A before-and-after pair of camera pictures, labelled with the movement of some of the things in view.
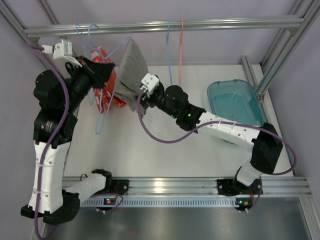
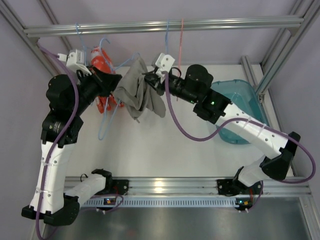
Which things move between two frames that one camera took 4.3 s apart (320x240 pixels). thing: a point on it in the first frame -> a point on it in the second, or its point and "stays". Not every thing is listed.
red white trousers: (105, 96) stays
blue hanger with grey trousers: (98, 128) -> (114, 68)
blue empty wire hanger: (168, 53) stays
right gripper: (145, 99) -> (155, 81)
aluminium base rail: (198, 192) stays
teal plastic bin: (237, 100) stays
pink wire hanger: (180, 64) stays
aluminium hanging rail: (290, 23) stays
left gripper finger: (102, 71) -> (109, 81)
